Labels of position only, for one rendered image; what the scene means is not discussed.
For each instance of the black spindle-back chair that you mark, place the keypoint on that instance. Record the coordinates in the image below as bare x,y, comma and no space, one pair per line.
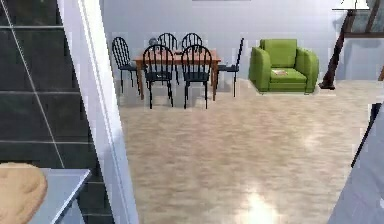
121,55
168,40
191,39
158,66
196,66
235,67

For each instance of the brown wooden dining table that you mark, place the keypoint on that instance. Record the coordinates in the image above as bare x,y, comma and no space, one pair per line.
176,59

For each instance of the grey round vase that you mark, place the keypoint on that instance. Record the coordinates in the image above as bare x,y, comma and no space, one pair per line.
152,41

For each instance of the pale book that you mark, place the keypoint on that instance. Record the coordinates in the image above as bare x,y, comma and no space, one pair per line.
279,72

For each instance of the green armchair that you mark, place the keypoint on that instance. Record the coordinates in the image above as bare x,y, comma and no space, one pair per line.
281,63

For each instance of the grey worktop cabinet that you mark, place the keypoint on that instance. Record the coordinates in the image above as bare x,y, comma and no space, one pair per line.
61,193

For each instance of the tan round bread loaf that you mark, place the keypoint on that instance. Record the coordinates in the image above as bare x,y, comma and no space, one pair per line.
18,193

